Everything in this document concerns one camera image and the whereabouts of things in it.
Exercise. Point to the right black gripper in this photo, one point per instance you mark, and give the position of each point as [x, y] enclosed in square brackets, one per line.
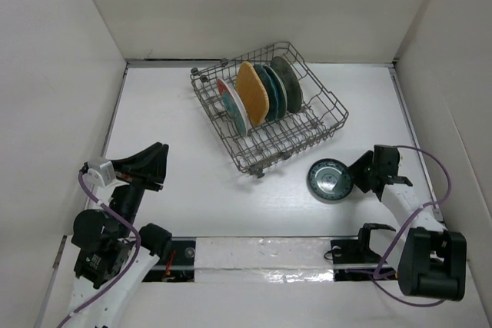
[356, 168]

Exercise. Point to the square woven bamboo plate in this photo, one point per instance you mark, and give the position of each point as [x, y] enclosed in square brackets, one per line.
[252, 93]

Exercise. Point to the red plate with teal flower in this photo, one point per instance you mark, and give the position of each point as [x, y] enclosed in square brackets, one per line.
[233, 106]

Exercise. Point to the small blue patterned plate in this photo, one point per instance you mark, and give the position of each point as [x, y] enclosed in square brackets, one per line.
[329, 180]

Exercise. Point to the mint green floral plate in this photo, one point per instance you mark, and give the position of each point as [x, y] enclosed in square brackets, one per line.
[281, 93]

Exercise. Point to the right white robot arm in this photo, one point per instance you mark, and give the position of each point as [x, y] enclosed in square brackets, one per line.
[427, 259]

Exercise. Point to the grey plate with deer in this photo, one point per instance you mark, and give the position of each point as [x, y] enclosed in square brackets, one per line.
[290, 82]

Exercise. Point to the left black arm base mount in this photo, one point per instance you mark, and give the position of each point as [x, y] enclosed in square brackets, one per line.
[177, 265]

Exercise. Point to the grey wire dish rack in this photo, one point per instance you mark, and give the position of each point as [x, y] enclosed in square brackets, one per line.
[321, 112]

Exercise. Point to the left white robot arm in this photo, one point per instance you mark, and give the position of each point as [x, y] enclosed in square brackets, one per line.
[114, 257]

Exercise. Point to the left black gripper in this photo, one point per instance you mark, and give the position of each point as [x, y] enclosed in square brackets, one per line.
[144, 167]

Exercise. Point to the teal scalloped plate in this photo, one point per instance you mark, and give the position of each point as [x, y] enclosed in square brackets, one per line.
[271, 90]

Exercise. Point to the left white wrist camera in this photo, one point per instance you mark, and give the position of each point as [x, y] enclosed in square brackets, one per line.
[99, 172]

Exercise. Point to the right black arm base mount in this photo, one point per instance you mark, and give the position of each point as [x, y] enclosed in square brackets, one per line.
[353, 258]

